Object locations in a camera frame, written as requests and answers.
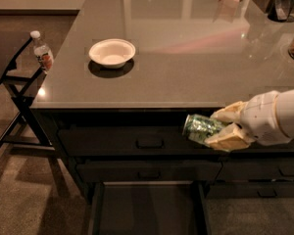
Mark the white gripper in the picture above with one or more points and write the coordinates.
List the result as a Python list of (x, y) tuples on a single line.
[(262, 117)]

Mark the green soda can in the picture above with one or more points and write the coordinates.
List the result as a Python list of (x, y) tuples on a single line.
[(199, 128)]

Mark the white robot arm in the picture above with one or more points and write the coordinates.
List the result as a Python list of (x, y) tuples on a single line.
[(285, 113)]

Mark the middle right dark drawer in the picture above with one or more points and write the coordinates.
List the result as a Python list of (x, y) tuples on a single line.
[(257, 170)]

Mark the middle left dark drawer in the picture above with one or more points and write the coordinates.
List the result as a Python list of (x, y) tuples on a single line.
[(122, 171)]

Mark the bottom right dark drawer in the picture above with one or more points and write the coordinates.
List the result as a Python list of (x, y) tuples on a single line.
[(252, 190)]

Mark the open bottom left drawer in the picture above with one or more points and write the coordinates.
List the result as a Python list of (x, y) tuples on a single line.
[(149, 208)]

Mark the top left dark drawer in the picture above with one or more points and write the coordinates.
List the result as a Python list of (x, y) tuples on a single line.
[(130, 141)]

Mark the white paper bowl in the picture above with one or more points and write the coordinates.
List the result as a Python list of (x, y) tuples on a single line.
[(112, 53)]

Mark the clear plastic water bottle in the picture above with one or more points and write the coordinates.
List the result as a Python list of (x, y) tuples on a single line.
[(42, 51)]

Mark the black metal chair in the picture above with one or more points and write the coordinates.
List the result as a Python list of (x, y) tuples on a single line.
[(24, 128)]

